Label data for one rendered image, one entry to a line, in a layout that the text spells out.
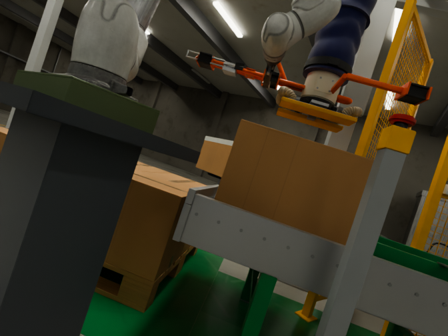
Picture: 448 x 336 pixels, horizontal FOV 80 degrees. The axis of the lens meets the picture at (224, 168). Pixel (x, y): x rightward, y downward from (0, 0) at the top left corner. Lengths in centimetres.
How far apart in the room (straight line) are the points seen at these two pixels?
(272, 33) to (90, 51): 55
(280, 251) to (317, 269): 14
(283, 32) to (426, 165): 949
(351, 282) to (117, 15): 99
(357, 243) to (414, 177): 933
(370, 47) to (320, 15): 165
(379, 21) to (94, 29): 236
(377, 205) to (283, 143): 46
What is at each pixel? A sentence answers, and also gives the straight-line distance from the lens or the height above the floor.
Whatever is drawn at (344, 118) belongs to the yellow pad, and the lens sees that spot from 130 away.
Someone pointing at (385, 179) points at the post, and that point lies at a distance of 91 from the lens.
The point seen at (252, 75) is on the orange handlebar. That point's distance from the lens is 143.
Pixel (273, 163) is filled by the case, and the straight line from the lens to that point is 115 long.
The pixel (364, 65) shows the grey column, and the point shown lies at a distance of 263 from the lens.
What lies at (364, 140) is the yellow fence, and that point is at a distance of 189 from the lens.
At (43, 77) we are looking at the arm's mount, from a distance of 83.
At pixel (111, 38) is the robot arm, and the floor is 96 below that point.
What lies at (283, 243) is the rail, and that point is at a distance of 104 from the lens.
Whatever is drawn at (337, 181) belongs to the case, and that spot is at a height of 82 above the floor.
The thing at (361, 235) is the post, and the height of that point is 67.
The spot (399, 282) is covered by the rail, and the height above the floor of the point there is 54.
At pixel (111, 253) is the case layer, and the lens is 139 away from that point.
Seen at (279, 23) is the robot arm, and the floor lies 122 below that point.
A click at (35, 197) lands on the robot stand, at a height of 52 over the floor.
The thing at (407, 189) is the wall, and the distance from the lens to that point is 1013.
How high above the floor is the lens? 73
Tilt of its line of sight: level
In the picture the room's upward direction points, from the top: 18 degrees clockwise
